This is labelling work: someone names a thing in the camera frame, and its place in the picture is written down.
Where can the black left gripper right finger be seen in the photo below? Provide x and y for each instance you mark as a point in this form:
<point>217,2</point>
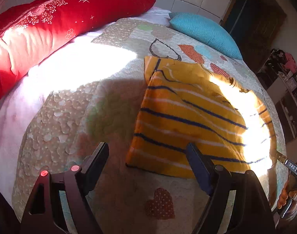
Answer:
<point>251,211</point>

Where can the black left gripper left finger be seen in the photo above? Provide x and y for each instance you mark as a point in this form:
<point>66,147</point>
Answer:
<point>43,212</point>

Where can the yellow striped knit sweater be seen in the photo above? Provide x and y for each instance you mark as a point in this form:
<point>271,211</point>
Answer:
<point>187,103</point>

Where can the right hand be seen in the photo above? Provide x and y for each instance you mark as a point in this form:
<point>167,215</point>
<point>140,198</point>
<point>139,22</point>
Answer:
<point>284,196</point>

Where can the white shelf unit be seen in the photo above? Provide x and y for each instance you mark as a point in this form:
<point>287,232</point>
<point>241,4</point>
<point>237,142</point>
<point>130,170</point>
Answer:
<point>273,77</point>

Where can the pink cloth on shelf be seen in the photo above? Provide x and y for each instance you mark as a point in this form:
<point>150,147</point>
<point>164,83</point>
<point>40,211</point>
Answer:
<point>290,63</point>

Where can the patchwork quilted bedspread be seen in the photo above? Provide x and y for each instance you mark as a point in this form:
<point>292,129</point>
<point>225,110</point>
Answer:
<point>177,203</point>

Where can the dark wooden door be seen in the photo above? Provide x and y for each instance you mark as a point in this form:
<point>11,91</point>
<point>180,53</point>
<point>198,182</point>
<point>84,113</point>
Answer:
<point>253,24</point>

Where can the turquoise knit pillow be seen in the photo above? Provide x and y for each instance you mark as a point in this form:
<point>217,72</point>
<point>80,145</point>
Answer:
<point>206,31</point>

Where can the long red pillow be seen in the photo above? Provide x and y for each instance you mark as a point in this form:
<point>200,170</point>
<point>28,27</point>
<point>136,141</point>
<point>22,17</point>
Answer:
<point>29,33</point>

